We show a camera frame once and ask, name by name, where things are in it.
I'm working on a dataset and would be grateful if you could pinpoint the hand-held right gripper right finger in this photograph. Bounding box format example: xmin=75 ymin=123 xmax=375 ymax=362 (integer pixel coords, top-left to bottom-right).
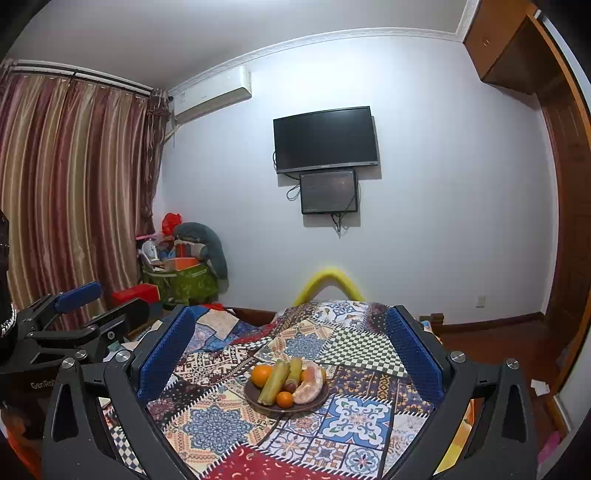
xmin=385 ymin=305 xmax=539 ymax=480

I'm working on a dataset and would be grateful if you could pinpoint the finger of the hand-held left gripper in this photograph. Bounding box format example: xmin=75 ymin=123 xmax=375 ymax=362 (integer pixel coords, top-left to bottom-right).
xmin=16 ymin=281 xmax=103 ymax=333
xmin=28 ymin=299 xmax=151 ymax=365

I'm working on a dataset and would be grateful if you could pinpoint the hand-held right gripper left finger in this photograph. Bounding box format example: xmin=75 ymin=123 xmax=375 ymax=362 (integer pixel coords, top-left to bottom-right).
xmin=41 ymin=305 xmax=197 ymax=480

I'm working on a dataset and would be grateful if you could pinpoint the peeled pomelo segment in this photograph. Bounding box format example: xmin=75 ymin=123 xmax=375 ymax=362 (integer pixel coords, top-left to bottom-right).
xmin=301 ymin=361 xmax=327 ymax=384
xmin=293 ymin=376 xmax=327 ymax=405

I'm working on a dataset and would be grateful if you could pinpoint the long yellow banana piece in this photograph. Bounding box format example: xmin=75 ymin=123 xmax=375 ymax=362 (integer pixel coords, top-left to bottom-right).
xmin=257 ymin=359 xmax=288 ymax=406

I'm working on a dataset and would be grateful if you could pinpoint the red box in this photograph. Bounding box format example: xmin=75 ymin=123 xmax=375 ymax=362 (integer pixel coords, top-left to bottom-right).
xmin=112 ymin=285 xmax=160 ymax=308

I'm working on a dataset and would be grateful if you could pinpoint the green fabric storage bag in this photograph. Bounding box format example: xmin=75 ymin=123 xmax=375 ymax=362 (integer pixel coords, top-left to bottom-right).
xmin=141 ymin=265 xmax=220 ymax=308

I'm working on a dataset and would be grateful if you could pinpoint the orange box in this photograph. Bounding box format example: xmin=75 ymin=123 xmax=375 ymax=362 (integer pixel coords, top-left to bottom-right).
xmin=164 ymin=257 xmax=201 ymax=273

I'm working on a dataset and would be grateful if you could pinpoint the patchwork printed tablecloth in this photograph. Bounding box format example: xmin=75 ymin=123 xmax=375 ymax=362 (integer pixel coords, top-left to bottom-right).
xmin=99 ymin=299 xmax=476 ymax=480

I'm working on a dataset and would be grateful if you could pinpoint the striped brown curtain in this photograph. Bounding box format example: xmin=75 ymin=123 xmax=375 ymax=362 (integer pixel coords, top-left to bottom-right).
xmin=0 ymin=69 xmax=169 ymax=330

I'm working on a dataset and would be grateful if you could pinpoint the grey plush toy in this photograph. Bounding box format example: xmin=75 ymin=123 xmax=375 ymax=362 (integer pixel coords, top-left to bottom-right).
xmin=173 ymin=222 xmax=228 ymax=280

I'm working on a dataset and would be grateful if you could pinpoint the pink object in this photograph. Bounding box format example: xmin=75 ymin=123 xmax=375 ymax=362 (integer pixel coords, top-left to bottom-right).
xmin=538 ymin=434 xmax=561 ymax=462

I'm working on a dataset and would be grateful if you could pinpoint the small black monitor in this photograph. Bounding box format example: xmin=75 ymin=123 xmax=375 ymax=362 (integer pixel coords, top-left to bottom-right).
xmin=299 ymin=169 xmax=359 ymax=215

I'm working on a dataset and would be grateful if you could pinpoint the wooden door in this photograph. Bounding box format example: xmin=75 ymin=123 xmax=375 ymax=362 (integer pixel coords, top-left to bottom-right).
xmin=526 ymin=9 xmax=591 ymax=416

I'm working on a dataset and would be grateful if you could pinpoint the curtain rod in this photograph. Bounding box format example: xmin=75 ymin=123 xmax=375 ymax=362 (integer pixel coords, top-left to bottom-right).
xmin=0 ymin=58 xmax=171 ymax=100

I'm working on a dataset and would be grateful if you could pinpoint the white air conditioner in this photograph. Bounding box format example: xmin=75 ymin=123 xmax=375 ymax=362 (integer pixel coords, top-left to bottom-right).
xmin=172 ymin=66 xmax=253 ymax=124

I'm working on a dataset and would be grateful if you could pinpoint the wooden overhead cabinet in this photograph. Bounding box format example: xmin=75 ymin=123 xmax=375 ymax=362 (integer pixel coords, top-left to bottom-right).
xmin=463 ymin=0 xmax=546 ymax=95

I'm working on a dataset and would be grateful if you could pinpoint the wooden bed frame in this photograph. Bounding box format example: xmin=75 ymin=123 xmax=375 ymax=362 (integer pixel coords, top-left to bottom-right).
xmin=222 ymin=305 xmax=446 ymax=335

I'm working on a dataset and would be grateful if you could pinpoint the black wall television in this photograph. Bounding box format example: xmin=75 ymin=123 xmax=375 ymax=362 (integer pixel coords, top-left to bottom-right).
xmin=273 ymin=106 xmax=380 ymax=175

